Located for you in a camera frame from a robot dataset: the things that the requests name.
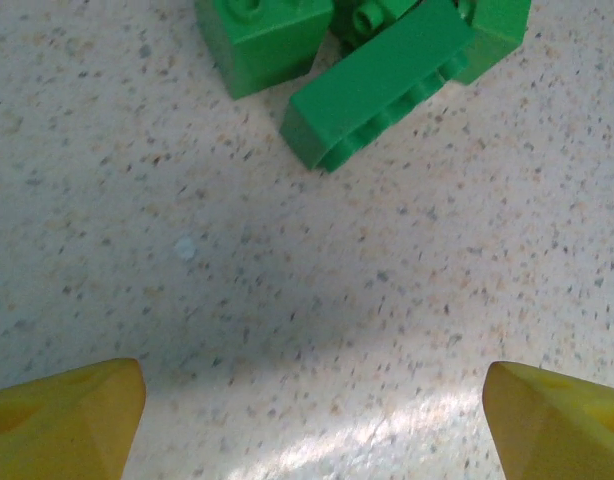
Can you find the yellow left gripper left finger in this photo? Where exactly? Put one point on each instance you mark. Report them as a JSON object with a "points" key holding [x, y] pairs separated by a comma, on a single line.
{"points": [[57, 425]]}

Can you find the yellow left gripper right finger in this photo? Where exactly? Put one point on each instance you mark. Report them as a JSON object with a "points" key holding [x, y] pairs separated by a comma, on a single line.
{"points": [[557, 430]]}

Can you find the long green lego brick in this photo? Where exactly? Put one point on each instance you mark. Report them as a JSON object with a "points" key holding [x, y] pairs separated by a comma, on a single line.
{"points": [[382, 85]]}

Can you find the green square lego brick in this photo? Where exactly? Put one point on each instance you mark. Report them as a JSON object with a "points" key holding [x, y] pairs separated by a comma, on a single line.
{"points": [[267, 45]]}

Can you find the green sloped lego brick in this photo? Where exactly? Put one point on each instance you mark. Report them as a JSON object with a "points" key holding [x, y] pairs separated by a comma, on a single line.
{"points": [[364, 20]]}

